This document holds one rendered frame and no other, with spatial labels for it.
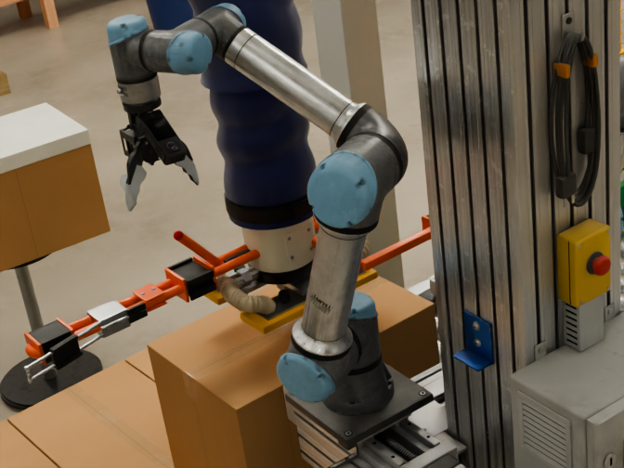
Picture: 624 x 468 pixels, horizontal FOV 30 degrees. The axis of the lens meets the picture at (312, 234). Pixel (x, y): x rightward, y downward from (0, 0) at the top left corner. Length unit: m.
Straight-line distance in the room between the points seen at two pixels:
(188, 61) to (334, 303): 0.50
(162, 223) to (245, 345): 2.94
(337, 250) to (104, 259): 3.53
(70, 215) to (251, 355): 1.56
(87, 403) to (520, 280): 1.75
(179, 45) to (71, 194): 2.18
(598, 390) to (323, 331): 0.50
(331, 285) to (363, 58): 2.10
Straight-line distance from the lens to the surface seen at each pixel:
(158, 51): 2.08
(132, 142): 2.20
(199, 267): 2.66
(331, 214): 1.96
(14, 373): 4.74
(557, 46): 1.95
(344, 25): 4.02
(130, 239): 5.63
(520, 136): 1.94
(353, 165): 1.93
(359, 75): 4.10
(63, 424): 3.43
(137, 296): 2.62
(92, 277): 5.36
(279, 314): 2.67
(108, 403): 3.47
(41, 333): 2.53
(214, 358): 2.80
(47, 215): 4.17
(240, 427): 2.65
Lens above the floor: 2.44
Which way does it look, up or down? 27 degrees down
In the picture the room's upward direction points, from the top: 8 degrees counter-clockwise
